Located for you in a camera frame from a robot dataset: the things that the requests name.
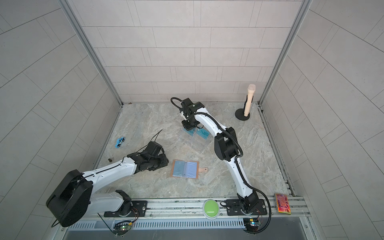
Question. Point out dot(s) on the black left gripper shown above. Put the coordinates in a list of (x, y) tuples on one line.
[(164, 160)]

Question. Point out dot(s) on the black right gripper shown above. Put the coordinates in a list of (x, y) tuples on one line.
[(188, 127)]

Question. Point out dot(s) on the tan leather card holder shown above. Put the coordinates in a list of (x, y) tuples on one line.
[(192, 169)]

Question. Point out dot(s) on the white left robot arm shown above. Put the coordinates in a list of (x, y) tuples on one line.
[(77, 194)]

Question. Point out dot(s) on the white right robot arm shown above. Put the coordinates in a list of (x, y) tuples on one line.
[(226, 148)]

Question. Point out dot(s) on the clear acrylic card stand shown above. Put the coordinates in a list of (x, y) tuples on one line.
[(196, 142)]

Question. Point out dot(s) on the red patterned card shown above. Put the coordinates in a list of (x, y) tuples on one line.
[(282, 204)]

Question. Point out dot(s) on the blue toy car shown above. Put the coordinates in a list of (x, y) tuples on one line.
[(119, 142)]

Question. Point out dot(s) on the beige microphone on black stand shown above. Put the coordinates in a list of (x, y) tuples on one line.
[(244, 113)]

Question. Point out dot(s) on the left circuit board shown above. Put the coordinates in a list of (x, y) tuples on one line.
[(123, 227)]

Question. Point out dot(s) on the circuit board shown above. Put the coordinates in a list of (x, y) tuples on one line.
[(251, 225), (123, 227)]

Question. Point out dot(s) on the green push button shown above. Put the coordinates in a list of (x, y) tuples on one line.
[(211, 209)]

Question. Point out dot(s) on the right circuit board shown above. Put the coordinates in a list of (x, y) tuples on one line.
[(251, 225)]

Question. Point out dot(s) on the aluminium rail base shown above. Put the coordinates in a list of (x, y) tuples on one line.
[(180, 214)]

